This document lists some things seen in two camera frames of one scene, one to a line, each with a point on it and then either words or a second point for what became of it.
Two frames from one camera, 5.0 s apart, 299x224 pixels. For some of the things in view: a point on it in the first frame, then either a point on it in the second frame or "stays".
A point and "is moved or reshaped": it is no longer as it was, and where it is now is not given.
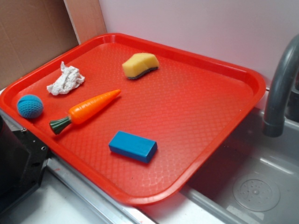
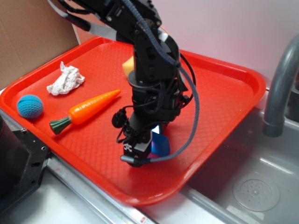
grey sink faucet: (287, 65) stays
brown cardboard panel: (32, 31) stays
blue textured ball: (30, 106) stays
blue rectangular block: (133, 146) is moved or reshaped
